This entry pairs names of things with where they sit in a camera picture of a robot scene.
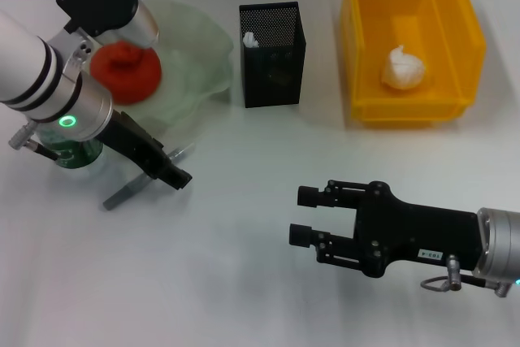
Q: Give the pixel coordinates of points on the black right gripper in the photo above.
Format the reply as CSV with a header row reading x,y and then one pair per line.
x,y
414,233

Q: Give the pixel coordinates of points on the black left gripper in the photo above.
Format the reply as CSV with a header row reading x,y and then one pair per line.
x,y
134,144

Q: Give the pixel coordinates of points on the grey marker pen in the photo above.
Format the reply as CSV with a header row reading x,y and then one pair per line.
x,y
122,196

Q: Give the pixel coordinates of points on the clear water bottle green label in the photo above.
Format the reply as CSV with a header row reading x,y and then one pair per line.
x,y
77,156

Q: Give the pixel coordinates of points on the red-orange fruit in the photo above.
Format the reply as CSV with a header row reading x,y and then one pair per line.
x,y
130,75

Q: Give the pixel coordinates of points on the mint green pen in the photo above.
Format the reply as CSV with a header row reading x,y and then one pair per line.
x,y
250,41

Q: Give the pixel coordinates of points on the white paper ball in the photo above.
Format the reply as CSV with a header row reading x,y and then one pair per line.
x,y
404,70

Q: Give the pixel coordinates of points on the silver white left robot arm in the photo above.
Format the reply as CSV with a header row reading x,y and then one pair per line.
x,y
32,70

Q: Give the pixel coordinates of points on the wavy clear glass fruit plate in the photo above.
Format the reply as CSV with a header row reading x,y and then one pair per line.
x,y
195,46

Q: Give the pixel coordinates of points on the black mesh pen holder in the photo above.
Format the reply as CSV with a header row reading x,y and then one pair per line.
x,y
272,79

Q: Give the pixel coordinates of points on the yellow plastic storage bin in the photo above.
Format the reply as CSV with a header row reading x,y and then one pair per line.
x,y
365,38

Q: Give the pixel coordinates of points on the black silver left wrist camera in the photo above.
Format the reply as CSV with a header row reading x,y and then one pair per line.
x,y
97,1

